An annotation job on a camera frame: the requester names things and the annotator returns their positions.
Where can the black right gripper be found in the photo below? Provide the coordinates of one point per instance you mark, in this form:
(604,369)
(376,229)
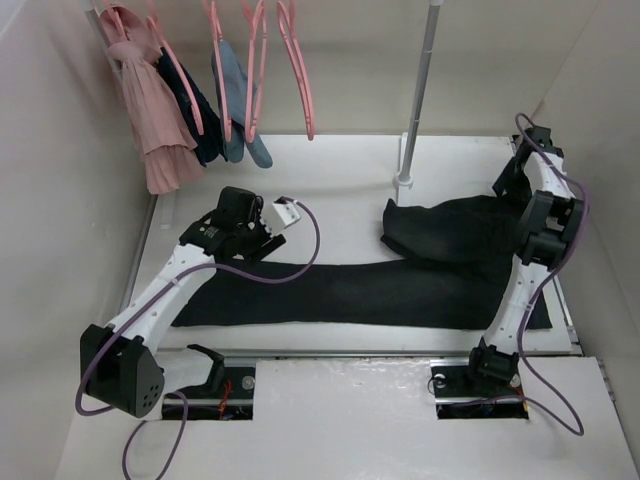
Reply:
(505,182)

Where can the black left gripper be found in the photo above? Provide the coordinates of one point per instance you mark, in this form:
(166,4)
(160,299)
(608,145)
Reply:
(258,250)

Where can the black trousers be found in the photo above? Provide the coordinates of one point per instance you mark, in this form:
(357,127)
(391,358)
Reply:
(454,266)

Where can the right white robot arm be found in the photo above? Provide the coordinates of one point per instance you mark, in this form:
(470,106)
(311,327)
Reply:
(545,238)

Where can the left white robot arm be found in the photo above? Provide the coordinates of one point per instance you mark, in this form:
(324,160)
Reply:
(120,362)

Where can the empty pink hanger right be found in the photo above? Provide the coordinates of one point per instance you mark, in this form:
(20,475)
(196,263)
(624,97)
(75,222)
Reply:
(286,14)

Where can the empty pink hanger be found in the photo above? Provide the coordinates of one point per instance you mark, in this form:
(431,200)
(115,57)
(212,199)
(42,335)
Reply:
(257,26)
(286,14)

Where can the empty pink hanger left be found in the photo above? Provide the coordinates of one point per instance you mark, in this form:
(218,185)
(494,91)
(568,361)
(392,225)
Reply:
(257,26)

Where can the pink hanger with denim garment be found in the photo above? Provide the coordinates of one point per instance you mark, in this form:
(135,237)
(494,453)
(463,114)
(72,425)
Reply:
(210,9)

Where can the pink pleated garment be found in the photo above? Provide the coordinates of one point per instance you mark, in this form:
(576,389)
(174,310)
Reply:
(163,140)

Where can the light blue denim garment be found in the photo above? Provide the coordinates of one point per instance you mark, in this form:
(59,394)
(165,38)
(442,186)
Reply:
(236,84)

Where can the grey metal rack pole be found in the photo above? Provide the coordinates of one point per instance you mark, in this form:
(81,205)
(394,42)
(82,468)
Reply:
(424,64)

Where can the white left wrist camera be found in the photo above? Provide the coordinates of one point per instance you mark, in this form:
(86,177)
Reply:
(278,216)

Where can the metal rail at table front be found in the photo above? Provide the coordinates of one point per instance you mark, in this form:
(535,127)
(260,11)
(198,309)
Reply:
(331,354)

